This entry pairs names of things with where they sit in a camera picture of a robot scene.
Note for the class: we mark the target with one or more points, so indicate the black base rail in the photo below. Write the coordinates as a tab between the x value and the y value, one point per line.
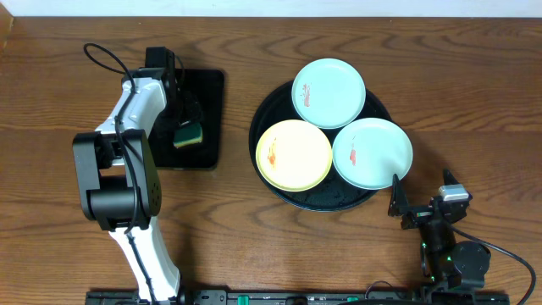
218	297

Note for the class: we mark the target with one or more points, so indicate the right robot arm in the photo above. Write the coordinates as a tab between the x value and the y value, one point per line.
456	269

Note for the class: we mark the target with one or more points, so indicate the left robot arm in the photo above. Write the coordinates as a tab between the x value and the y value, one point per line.
118	179

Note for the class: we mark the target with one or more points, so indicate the green yellow sponge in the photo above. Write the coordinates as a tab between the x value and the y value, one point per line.
188	135

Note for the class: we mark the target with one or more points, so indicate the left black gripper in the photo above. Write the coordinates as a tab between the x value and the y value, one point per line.
186	117

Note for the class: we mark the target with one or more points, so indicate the round black tray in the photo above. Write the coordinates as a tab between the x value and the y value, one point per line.
333	193

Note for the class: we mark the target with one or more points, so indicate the light blue plate right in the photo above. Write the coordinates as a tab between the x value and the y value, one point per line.
369	152

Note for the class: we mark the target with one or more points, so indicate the light blue plate top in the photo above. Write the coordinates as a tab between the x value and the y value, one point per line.
328	93

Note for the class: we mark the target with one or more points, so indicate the black rectangular tray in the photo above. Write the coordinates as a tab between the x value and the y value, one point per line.
208	86

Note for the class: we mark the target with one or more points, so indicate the light blue plate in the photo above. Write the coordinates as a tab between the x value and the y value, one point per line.
328	93
369	152

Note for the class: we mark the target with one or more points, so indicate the yellow plate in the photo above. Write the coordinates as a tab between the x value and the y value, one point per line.
293	155

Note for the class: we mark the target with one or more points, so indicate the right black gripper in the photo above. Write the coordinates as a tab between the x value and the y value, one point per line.
417	214

